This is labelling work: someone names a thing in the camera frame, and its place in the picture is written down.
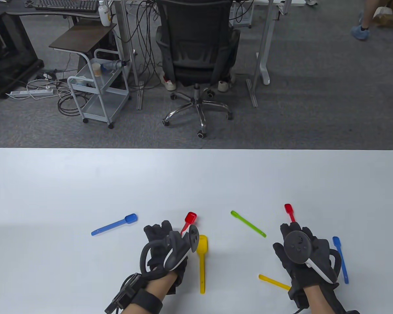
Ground blue grey tool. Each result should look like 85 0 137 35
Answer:
101 60 130 72

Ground person's left forearm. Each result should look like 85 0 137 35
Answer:
121 271 179 314

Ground large red measuring spoon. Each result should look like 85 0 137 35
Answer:
180 212 197 235

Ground black mesh office chair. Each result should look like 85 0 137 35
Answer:
155 0 241 138

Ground large blue measuring spoon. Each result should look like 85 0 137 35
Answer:
91 214 138 236

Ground black hanging cable bundle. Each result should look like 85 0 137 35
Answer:
131 0 166 89

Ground green measuring spoon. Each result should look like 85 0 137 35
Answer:
231 210 267 238

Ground small yellow measuring spoon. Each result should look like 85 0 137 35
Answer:
258 274 292 291

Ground white plastic bottle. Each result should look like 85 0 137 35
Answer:
98 0 112 26

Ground black coiled cable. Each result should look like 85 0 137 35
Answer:
57 87 85 116

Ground white storage box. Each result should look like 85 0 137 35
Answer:
233 5 253 28

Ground white power strip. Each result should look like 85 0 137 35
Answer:
6 89 54 99

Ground grey metal utility cart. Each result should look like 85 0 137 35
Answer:
67 48 131 129

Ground cardboard box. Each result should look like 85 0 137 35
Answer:
372 0 393 27

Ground white floor cables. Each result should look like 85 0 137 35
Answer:
26 78 73 100

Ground black keyboard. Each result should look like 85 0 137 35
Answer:
35 0 99 13

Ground large yellow measuring spoon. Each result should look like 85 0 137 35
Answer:
196 235 209 294

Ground black and white hand controller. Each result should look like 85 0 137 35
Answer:
283 231 338 284
140 224 199 282

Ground small blue measuring spoon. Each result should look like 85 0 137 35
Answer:
332 236 349 284

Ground black desk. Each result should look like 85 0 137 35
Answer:
0 0 111 25

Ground brown side table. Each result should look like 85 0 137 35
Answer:
48 23 118 54

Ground black wrist camera strap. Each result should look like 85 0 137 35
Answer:
288 285 361 314
105 273 164 314

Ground person's left hand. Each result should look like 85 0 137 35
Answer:
143 220 189 294

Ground black cabinet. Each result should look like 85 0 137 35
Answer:
0 10 45 98

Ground person's right forearm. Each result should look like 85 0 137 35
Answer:
303 284 331 314

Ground person's right hand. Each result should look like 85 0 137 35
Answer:
273 222 341 289

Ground white metal frame desk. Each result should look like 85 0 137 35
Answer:
113 0 307 110

